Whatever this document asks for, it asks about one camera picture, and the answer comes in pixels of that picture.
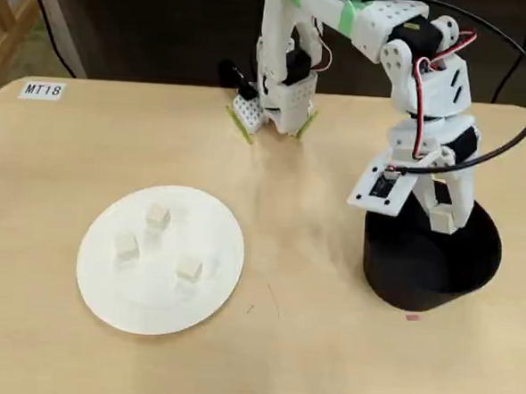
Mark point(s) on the green tape strip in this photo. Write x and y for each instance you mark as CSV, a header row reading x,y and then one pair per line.
x,y
240,124
307,124

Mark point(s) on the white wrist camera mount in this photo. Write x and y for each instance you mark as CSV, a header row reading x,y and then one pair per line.
x,y
366,190

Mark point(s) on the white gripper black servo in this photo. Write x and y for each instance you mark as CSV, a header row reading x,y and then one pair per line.
x,y
455,138

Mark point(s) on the white paper plate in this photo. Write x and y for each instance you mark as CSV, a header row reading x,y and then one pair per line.
x,y
149,301

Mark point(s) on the small pink sticker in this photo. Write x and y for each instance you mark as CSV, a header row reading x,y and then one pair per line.
x,y
413,318

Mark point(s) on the black pot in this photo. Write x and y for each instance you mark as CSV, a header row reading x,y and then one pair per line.
x,y
419,278

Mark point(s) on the grey post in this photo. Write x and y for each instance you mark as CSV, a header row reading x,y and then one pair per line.
x,y
59,24

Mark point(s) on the wooden frame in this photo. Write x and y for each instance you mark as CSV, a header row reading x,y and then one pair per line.
x,y
5,34

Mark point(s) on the white MT18 label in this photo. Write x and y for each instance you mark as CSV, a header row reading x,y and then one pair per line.
x,y
42,90

